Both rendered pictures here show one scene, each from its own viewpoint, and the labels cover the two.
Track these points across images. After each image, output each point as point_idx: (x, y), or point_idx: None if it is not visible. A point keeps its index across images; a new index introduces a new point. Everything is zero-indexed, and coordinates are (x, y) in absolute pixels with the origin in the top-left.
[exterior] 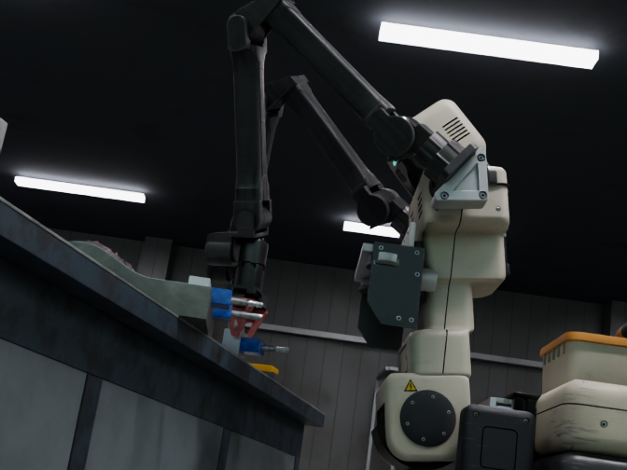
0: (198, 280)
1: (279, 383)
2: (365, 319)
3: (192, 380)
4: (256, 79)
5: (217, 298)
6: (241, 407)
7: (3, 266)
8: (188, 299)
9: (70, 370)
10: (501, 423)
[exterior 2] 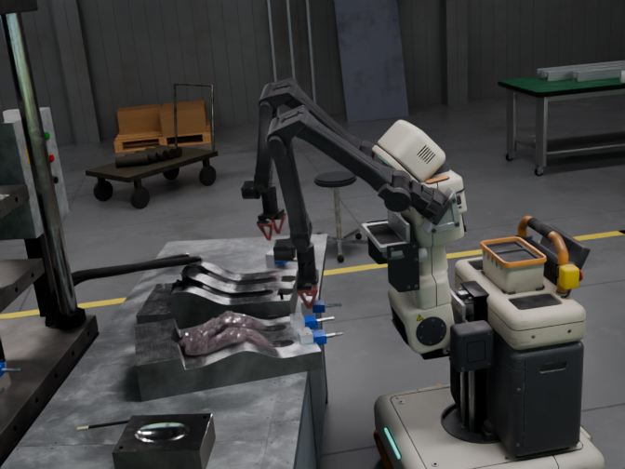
0: (306, 337)
1: (320, 280)
2: (372, 249)
3: None
4: (292, 167)
5: (319, 342)
6: None
7: None
8: (310, 361)
9: None
10: (476, 339)
